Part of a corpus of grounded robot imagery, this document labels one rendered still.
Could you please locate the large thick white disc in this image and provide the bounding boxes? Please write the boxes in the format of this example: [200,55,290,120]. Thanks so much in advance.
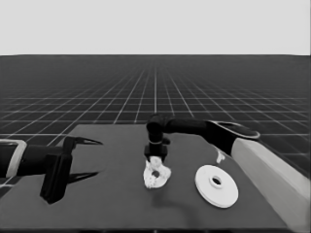
[194,164,240,209]

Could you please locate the white round carrier with pins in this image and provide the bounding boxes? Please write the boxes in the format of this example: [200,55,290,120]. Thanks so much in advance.
[143,160,171,190]

